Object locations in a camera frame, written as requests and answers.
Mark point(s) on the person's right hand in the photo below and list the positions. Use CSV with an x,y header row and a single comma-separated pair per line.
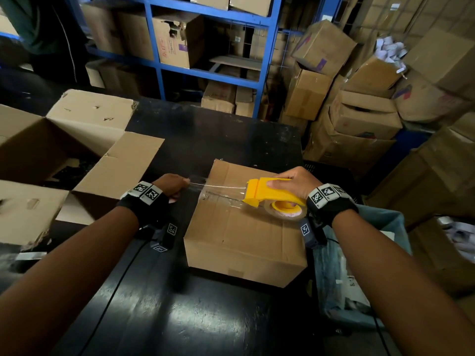
x,y
298,181

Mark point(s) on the person's left hand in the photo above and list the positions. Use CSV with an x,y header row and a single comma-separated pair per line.
x,y
169,185

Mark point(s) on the person's left fingers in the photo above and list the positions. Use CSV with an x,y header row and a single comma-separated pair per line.
x,y
182,183

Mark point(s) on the person's right thumb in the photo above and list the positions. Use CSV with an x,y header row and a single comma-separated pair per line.
x,y
279,184

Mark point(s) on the yellow tape dispenser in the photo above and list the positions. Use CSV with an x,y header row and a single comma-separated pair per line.
x,y
259,190

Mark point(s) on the clear tape strip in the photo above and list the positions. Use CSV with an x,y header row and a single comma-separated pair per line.
x,y
219,187

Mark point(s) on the person's right forearm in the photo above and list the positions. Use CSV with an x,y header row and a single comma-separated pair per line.
x,y
393,285

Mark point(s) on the person's left forearm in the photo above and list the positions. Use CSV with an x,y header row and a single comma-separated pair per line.
x,y
63,270

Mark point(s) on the closed small cardboard box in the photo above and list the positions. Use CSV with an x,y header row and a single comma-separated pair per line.
x,y
237,237

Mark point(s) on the pile of brown cardboard boxes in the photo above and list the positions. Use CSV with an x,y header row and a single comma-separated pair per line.
x,y
356,118

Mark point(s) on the large open cardboard box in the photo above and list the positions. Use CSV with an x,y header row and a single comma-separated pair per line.
x,y
92,118

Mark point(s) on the blue plastic bag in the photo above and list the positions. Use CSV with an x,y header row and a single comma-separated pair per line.
x,y
386,222

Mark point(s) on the stack of stored cardboard boxes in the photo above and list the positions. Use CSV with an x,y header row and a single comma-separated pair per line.
x,y
178,40

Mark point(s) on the blue metal shelf rack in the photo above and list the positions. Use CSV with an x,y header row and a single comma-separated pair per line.
x,y
272,40

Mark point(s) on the silver tape scrap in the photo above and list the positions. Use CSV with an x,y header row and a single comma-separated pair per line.
x,y
30,256

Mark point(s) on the heap of white paper rolls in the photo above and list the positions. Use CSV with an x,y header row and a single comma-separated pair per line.
x,y
389,50

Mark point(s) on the white plastic packets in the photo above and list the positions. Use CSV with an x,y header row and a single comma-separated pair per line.
x,y
458,237

